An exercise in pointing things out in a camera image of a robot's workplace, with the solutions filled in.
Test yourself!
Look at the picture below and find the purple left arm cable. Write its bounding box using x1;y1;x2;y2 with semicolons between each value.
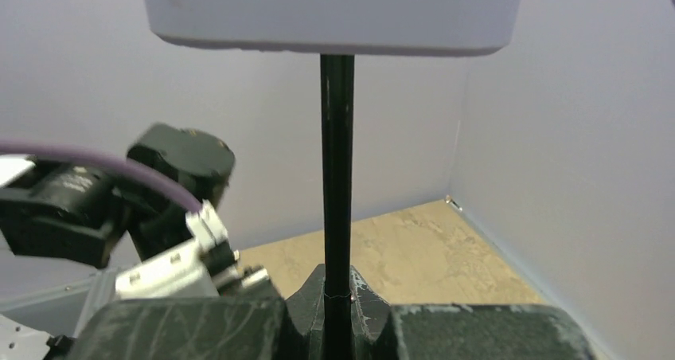
0;139;204;214

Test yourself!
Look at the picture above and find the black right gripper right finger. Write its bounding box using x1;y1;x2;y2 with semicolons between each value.
387;303;596;359

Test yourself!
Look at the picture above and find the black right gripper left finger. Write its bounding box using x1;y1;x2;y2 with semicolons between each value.
65;294;288;360

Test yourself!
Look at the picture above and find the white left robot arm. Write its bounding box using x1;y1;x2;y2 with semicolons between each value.
1;123;239;359

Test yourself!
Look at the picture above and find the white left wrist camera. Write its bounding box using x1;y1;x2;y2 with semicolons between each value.
114;201;271;300

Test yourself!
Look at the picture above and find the aluminium frame rail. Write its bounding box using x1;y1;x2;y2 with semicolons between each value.
1;268;119;337

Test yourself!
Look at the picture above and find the lavender folding umbrella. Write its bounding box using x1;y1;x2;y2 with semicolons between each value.
143;0;521;359

